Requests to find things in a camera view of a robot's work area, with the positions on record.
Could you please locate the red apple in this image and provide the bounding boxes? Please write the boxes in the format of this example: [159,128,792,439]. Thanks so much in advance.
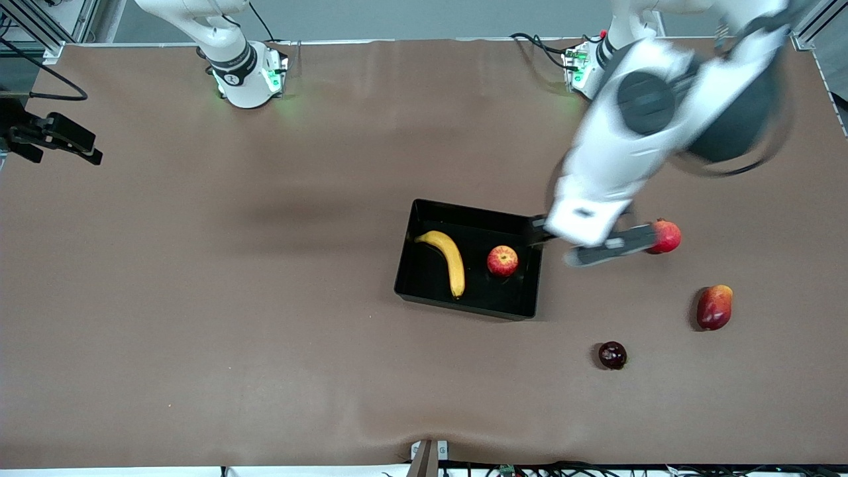
[487,245,520,278]

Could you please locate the yellow banana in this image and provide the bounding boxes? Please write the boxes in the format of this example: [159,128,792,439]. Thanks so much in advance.
[414,230,466,299]

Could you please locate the black plastic box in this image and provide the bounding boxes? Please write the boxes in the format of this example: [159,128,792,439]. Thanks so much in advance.
[394,198,545,322]

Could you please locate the red pomegranate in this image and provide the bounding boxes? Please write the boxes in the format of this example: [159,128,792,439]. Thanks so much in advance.
[649,218,682,254]

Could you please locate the dark purple round fruit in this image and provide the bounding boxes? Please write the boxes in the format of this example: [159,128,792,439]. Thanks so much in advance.
[598,341,628,371]

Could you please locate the red mango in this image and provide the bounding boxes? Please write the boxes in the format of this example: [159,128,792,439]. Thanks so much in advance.
[696,284,734,331]

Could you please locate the brown table cover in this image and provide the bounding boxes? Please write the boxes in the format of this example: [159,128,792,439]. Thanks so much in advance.
[0,36,848,468]

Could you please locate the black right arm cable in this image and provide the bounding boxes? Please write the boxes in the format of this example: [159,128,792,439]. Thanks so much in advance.
[0,38,88,102]

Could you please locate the aluminium frame profile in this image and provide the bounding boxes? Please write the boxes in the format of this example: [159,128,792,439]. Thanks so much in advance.
[0,0,100,64]
[792,0,848,87]

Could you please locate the black left base cables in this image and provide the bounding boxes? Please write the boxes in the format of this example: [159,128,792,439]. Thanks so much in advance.
[510,32,600,70]

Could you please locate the black right base cable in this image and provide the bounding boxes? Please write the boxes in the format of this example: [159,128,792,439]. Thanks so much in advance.
[248,0,279,42]

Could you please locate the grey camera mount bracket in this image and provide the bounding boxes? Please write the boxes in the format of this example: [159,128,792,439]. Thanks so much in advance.
[405,439,449,477]

